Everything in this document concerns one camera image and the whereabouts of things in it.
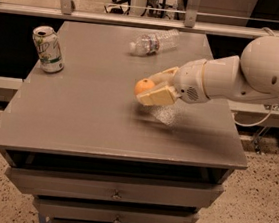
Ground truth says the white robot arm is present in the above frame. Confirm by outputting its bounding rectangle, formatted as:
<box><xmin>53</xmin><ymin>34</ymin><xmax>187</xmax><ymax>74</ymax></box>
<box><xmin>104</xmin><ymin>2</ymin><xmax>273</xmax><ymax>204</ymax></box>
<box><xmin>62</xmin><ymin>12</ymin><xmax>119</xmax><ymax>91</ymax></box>
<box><xmin>134</xmin><ymin>35</ymin><xmax>279</xmax><ymax>106</ymax></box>

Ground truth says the middle grey drawer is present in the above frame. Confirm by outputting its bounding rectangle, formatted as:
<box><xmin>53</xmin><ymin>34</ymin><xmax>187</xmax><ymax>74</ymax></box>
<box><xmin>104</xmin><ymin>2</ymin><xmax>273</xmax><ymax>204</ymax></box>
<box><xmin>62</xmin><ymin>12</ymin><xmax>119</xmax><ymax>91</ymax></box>
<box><xmin>33</xmin><ymin>198</ymin><xmax>199</xmax><ymax>223</ymax></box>

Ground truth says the clear plastic water bottle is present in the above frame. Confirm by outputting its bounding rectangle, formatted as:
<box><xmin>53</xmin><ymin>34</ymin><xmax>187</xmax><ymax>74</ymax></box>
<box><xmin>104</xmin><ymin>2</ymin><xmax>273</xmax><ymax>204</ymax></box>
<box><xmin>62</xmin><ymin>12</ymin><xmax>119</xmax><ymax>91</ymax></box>
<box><xmin>129</xmin><ymin>29</ymin><xmax>180</xmax><ymax>57</ymax></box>

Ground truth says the white green soda can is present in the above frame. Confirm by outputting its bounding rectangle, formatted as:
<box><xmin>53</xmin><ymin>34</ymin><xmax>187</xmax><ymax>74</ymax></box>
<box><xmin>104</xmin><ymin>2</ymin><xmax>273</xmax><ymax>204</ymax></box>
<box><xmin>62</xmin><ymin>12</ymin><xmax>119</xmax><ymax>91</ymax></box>
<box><xmin>32</xmin><ymin>25</ymin><xmax>64</xmax><ymax>73</ymax></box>

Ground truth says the top grey drawer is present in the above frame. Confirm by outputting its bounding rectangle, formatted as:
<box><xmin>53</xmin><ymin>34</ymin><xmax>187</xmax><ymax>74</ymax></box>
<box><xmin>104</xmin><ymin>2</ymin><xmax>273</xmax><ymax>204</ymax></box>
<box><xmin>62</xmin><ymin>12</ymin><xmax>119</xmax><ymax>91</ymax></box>
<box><xmin>6</xmin><ymin>167</ymin><xmax>224</xmax><ymax>208</ymax></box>

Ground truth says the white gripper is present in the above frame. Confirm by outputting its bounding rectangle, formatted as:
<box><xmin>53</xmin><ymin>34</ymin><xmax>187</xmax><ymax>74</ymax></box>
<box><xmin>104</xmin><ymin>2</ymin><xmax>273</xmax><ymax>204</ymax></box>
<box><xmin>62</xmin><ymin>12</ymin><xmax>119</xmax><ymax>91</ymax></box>
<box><xmin>136</xmin><ymin>59</ymin><xmax>209</xmax><ymax>106</ymax></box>

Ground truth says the grey drawer cabinet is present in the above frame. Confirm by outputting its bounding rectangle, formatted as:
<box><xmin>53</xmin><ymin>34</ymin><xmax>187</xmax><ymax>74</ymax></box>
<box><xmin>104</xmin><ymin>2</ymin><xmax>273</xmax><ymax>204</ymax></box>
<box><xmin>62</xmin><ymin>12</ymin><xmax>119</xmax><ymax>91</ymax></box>
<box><xmin>0</xmin><ymin>22</ymin><xmax>247</xmax><ymax>215</ymax></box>

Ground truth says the orange fruit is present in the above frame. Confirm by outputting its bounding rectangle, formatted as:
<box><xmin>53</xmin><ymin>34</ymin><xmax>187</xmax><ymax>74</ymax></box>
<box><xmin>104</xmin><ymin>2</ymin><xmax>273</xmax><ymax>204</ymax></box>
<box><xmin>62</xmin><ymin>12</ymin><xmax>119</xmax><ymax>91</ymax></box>
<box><xmin>134</xmin><ymin>78</ymin><xmax>155</xmax><ymax>95</ymax></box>

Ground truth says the white cable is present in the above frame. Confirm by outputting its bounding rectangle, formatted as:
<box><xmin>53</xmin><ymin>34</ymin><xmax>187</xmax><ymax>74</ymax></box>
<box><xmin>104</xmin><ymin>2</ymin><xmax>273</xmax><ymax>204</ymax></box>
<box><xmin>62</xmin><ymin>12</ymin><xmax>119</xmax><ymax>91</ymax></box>
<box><xmin>230</xmin><ymin>100</ymin><xmax>275</xmax><ymax>132</ymax></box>

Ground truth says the grey metal railing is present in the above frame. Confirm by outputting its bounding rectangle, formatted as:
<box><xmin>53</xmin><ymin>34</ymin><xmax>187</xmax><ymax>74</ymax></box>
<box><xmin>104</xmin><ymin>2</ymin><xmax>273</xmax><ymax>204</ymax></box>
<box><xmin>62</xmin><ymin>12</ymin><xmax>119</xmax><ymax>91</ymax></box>
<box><xmin>0</xmin><ymin>0</ymin><xmax>279</xmax><ymax>39</ymax></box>

